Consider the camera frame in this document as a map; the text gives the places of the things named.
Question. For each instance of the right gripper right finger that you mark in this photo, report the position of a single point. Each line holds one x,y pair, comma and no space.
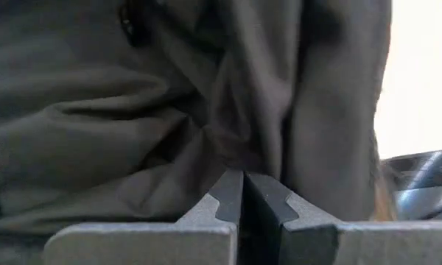
353,243

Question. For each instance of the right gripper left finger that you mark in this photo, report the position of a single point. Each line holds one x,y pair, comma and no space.
151,243

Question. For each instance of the black fabric garment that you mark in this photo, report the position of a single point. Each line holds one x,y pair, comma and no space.
132,110

